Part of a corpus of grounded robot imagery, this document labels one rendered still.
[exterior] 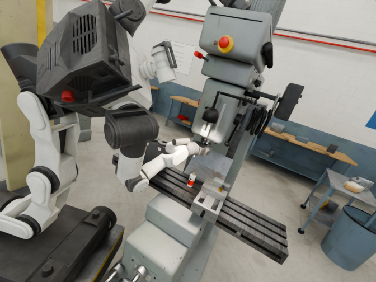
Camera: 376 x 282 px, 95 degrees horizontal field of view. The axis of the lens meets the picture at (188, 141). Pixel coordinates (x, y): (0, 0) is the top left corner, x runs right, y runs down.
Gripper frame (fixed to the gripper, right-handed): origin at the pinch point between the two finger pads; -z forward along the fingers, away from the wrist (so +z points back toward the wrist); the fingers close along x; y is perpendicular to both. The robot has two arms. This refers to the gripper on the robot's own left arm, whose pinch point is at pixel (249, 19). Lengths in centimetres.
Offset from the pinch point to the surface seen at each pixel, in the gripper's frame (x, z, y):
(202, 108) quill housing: 7.1, -15.7, -43.5
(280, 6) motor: -18.8, -4.3, 19.3
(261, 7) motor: -14.7, 2.3, 11.1
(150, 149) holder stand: -6, -12, -93
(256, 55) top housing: 23.4, -15.0, -11.5
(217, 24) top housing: 19.9, 4.2, -14.3
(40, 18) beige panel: -39, 133, -104
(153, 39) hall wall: -498, 261, -109
